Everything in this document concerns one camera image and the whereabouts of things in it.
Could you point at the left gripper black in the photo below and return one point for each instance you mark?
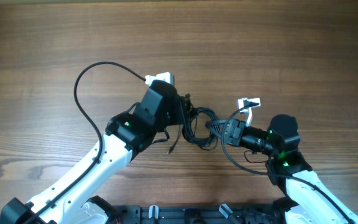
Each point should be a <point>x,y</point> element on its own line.
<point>180,110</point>

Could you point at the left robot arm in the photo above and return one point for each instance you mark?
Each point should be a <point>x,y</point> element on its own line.
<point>126,135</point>

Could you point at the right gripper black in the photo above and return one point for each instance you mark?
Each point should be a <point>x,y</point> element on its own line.
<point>234,135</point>

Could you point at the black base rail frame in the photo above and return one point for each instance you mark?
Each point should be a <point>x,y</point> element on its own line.
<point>247,214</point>

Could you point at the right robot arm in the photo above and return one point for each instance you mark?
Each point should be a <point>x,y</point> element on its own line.
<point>307,199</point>

